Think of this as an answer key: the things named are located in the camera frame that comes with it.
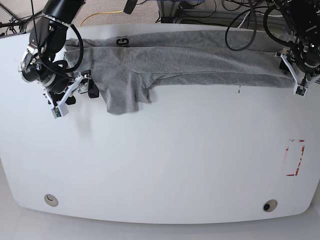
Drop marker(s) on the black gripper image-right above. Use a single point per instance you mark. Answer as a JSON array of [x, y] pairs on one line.
[[308, 62]]

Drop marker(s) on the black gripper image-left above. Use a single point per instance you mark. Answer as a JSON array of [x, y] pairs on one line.
[[59, 84]]

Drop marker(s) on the grey T-shirt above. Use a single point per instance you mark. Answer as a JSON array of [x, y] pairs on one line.
[[125, 70]]

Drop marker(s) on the red tape rectangle marker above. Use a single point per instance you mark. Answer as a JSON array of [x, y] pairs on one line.
[[293, 157]]

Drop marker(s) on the black tripod stand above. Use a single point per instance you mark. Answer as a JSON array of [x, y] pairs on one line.
[[19, 11]]

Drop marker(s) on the black cylinder object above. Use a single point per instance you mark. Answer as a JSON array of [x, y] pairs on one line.
[[130, 6]]

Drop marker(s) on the wrist camera image-left arm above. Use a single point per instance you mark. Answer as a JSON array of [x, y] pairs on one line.
[[59, 111]]

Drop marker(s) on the wrist camera image-right arm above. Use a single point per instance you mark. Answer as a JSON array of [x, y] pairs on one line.
[[300, 91]]

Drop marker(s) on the left table cable grommet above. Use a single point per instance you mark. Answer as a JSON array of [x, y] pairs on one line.
[[51, 200]]

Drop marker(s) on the table cable grommet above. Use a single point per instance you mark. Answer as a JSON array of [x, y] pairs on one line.
[[270, 205], [51, 200]]

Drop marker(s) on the aluminium frame with cables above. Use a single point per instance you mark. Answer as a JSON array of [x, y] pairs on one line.
[[236, 13]]

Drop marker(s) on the right table cable grommet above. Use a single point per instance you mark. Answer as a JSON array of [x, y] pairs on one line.
[[270, 205]]

